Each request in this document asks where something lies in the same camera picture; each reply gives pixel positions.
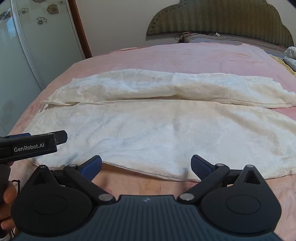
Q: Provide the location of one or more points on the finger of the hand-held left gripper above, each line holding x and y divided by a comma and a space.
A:
20, 134
61, 138

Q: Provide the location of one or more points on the pink blanket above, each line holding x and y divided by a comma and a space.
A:
185, 58

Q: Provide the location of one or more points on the frosted glass wardrobe door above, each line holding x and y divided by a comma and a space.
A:
27, 58

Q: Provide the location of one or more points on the white crumpled cloth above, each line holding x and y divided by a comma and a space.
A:
291, 56

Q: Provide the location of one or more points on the brown wooden door frame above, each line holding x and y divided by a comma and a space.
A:
81, 30

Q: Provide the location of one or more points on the person's left hand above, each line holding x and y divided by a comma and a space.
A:
10, 194

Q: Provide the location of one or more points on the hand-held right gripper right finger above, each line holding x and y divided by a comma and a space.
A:
199, 165

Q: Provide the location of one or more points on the green striped headboard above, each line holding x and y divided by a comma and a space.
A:
219, 18

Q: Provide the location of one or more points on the yellow cloth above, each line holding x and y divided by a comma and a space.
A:
285, 63

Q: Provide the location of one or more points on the grey patterned pillow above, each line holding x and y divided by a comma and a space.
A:
231, 40

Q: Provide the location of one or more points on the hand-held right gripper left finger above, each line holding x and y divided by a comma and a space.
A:
92, 165

